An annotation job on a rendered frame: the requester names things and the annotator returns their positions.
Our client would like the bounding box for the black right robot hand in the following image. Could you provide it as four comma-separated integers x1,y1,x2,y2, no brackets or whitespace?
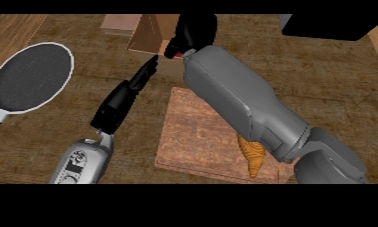
163,14,218,60

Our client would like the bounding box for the dark grey frying pan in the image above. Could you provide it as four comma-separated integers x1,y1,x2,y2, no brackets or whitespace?
0,41,75,124

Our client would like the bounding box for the black appliance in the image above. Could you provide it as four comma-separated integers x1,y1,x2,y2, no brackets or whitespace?
277,14,378,42

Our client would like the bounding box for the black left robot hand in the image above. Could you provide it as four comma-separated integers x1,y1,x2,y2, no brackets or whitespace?
88,54,159,135

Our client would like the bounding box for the orange-brown pear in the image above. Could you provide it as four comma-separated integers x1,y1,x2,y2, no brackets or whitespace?
236,133,267,180

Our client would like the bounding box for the brown cardboard box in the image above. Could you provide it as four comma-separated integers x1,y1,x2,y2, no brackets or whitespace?
100,14,185,79

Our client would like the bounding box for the brown wooden cutting board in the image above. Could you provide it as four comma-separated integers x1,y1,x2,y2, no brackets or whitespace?
153,86,299,185

